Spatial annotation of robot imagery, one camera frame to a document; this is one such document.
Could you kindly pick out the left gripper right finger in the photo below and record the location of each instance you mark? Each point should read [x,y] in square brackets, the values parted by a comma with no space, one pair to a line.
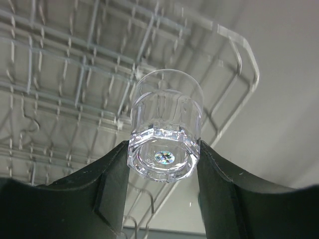
[236,204]

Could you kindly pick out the clear plastic cup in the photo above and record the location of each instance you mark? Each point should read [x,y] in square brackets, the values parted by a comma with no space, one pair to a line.
[166,116]

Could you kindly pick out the grey wire dish rack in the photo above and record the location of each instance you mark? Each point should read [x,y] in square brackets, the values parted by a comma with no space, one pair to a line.
[68,71]

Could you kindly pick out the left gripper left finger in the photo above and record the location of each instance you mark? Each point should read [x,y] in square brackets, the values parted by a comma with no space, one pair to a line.
[87,204]

